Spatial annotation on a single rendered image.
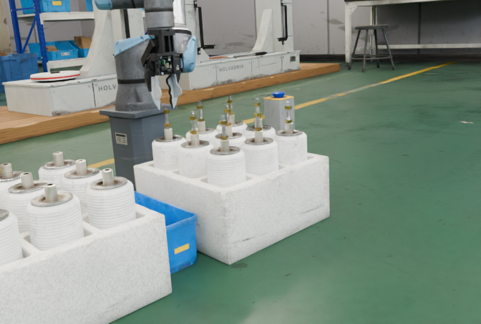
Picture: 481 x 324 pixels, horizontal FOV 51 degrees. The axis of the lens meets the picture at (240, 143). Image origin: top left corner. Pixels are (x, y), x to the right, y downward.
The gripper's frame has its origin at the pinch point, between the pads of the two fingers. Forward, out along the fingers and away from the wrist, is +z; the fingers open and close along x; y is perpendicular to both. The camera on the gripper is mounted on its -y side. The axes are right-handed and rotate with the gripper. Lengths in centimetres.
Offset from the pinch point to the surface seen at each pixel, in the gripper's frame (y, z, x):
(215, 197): 29.8, 18.7, -1.1
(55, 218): 38, 12, -37
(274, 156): 25.2, 13.4, 18.6
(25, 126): -165, 28, -19
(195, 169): 16.3, 15.3, 0.4
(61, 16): -484, -39, 70
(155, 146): 1.8, 11.1, -4.5
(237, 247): 32.2, 31.4, 2.4
